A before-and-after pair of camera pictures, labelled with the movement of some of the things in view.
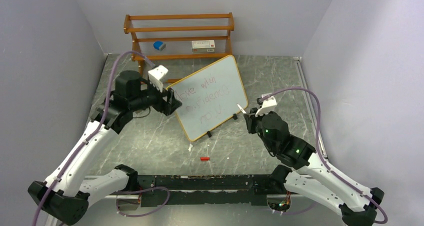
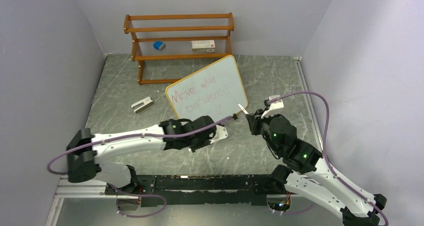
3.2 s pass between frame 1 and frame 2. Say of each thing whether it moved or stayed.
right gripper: stayed
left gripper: moved
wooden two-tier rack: stayed
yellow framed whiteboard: stayed
